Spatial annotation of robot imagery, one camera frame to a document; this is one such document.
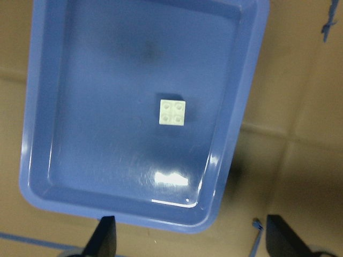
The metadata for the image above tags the white block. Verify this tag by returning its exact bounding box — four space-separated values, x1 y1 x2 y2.
159 99 186 126

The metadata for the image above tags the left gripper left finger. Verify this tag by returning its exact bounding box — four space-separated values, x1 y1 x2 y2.
81 216 117 257

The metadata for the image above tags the brown paper table cover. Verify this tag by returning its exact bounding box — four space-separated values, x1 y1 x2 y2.
1 1 342 256

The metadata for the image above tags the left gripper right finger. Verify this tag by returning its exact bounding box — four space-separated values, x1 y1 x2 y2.
266 215 313 257

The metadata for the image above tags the blue plastic tray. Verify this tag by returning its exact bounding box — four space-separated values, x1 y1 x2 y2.
19 1 270 233

